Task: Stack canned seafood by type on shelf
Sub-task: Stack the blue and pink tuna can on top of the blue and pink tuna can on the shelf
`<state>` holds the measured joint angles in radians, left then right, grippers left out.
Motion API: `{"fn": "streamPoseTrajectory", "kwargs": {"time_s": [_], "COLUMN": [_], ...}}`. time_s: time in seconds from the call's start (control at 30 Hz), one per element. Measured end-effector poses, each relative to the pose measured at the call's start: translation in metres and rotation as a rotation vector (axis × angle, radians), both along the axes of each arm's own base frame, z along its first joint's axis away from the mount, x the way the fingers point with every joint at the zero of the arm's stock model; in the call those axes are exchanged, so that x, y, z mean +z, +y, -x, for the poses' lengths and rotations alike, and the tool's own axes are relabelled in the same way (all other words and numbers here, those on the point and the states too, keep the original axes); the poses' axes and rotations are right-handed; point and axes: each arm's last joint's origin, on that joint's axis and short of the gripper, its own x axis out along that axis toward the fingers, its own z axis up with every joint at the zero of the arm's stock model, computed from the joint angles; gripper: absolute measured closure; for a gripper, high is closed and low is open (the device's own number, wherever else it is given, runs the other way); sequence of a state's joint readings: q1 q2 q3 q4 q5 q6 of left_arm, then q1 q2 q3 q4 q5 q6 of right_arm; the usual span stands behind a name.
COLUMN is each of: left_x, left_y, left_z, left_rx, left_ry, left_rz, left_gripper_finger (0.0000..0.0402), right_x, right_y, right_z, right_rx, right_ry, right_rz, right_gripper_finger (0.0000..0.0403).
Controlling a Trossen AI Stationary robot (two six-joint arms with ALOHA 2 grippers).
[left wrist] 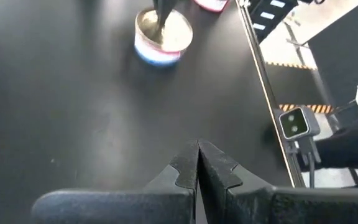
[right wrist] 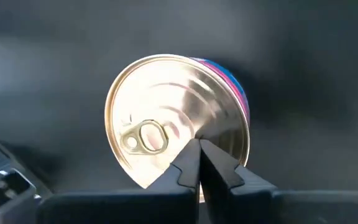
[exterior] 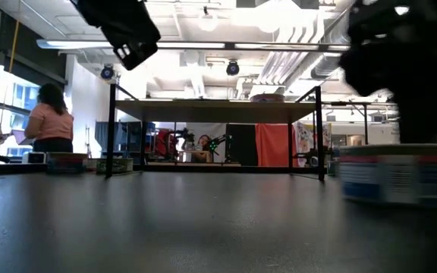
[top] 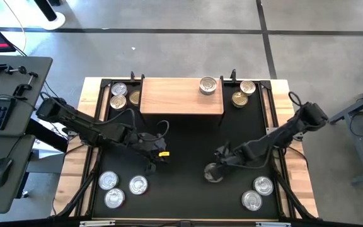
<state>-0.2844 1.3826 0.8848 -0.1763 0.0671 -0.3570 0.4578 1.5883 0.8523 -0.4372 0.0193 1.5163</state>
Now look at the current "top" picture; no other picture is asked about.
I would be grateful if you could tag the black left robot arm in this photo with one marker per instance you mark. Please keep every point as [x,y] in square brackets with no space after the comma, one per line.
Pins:
[84,124]

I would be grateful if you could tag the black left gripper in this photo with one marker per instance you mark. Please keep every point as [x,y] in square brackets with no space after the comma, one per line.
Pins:
[150,143]

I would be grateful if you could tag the white round stand base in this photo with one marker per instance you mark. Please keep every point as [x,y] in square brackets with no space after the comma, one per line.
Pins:
[55,22]

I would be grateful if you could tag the wooden shelf black legs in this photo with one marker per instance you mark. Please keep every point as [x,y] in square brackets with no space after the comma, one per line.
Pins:
[175,96]

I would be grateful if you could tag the seafood can silver lid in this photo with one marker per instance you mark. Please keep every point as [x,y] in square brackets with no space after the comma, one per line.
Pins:
[248,87]

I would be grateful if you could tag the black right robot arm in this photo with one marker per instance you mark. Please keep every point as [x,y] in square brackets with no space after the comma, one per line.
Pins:
[282,132]

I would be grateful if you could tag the black stand pole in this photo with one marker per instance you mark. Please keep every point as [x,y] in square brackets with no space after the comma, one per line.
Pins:
[46,11]

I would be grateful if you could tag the silver metal bracket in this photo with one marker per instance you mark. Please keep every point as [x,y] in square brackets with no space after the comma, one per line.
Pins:
[273,224]
[97,223]

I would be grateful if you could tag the red label seafood can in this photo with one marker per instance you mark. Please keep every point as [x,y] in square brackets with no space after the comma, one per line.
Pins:
[114,198]
[138,184]
[251,200]
[119,89]

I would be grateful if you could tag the black computer mouse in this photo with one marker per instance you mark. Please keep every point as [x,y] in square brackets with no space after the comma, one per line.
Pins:
[0,171]

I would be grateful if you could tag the blue label can gold lid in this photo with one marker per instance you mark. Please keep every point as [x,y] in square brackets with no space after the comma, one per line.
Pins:
[118,102]

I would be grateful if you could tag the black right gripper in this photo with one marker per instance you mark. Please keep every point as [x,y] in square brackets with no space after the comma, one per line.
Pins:
[230,156]

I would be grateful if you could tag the black desk support beam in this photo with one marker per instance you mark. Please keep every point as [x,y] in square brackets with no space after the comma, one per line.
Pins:
[43,134]

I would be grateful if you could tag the green label can silver lid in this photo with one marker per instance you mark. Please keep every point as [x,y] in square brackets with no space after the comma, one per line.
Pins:
[108,180]
[263,185]

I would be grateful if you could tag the black table mat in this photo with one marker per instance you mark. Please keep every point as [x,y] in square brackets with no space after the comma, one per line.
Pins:
[184,195]

